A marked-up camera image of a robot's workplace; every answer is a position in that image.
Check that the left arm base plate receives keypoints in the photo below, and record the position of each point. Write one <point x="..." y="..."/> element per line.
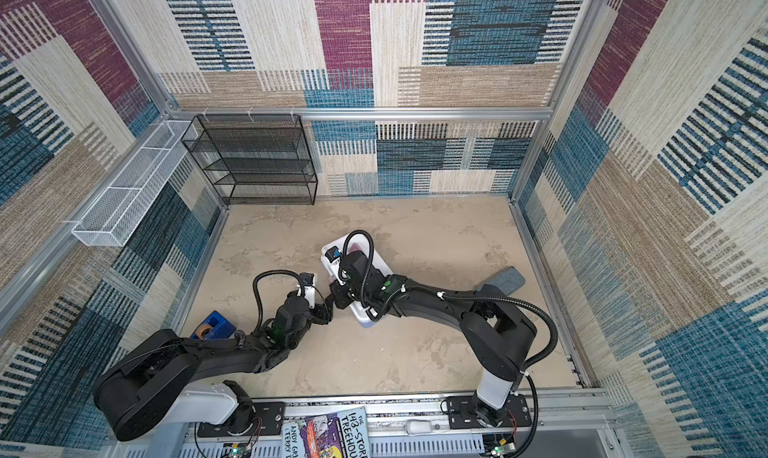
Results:
<point x="259" y="419"/>

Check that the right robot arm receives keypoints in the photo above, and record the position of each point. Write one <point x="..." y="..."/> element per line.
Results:
<point x="507" y="335"/>

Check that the grey sponge block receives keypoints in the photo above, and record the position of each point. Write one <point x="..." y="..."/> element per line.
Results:
<point x="507" y="281"/>

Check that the colourful treehouse book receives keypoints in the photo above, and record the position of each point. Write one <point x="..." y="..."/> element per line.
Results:
<point x="342" y="434"/>

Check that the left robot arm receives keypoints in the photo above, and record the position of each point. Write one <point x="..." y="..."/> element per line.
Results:
<point x="169" y="378"/>

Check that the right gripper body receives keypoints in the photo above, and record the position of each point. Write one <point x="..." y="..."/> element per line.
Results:
<point x="342" y="294"/>

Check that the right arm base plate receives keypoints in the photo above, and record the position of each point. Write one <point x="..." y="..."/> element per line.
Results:
<point x="469" y="411"/>

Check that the blue tape dispenser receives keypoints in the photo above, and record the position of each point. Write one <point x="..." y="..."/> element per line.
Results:
<point x="215" y="326"/>

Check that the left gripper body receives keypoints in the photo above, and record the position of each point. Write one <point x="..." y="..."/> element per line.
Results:
<point x="320" y="313"/>

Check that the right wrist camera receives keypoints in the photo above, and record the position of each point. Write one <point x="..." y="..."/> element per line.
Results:
<point x="332" y="258"/>

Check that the white and blue toolbox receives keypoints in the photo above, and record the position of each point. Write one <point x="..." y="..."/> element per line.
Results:
<point x="356" y="270"/>

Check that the white wire mesh basket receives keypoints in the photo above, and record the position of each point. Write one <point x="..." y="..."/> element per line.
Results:
<point x="117" y="212"/>

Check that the black wire mesh shelf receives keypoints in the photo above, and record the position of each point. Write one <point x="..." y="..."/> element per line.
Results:
<point x="254" y="159"/>

